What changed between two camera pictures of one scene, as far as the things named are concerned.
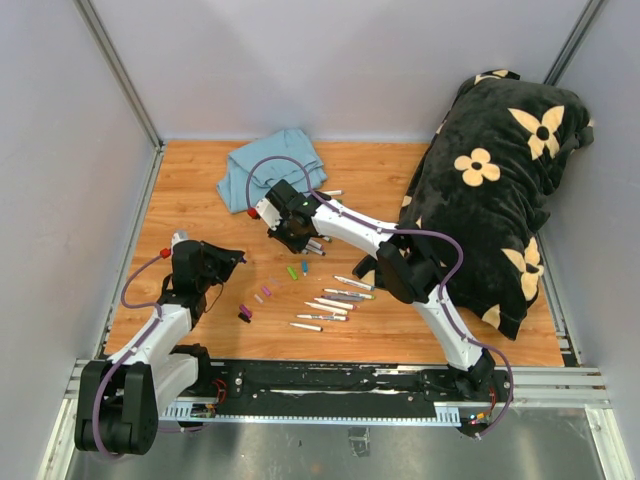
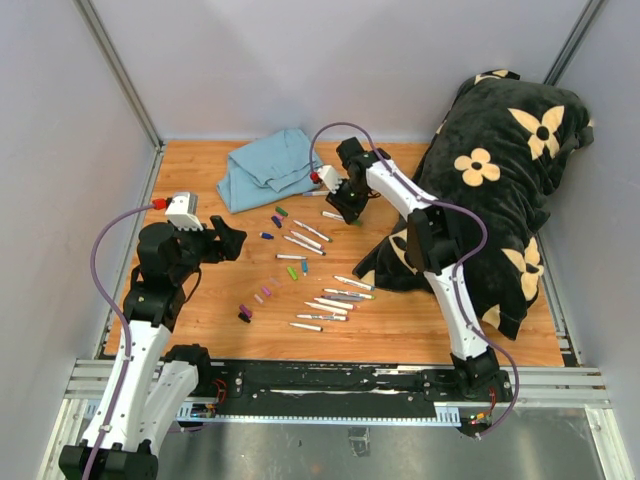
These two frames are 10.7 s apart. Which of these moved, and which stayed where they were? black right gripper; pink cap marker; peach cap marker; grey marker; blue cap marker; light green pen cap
Moved: black right gripper; blue cap marker
Stayed: peach cap marker; light green pen cap; pink cap marker; grey marker
